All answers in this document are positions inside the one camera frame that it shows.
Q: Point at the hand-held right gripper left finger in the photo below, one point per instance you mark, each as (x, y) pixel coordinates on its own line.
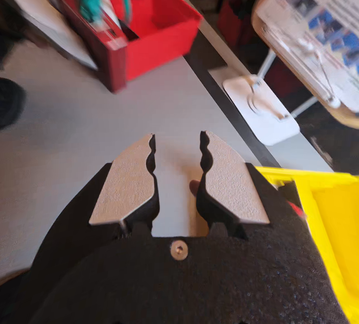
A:
(126, 186)

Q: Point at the red metal port box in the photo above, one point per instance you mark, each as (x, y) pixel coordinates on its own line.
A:
(112, 63)

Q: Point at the printed instruction poster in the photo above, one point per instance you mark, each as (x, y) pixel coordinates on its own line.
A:
(314, 7)

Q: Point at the white stand base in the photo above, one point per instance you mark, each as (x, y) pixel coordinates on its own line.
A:
(266, 122)

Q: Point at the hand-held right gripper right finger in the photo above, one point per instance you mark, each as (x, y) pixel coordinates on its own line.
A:
(232, 186)

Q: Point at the yellow plastic bin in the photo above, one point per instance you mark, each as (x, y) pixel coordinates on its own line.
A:
(333, 217)

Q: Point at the red plastic bin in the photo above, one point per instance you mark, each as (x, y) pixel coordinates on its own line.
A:
(159, 35)

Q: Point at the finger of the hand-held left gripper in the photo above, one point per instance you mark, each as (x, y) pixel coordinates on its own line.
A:
(108, 11)
(36, 4)

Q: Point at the person's right hand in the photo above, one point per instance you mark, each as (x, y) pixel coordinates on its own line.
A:
(194, 188)

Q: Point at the instruction sheet on clipboard stand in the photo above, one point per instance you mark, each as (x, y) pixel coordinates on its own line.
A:
(345, 119)

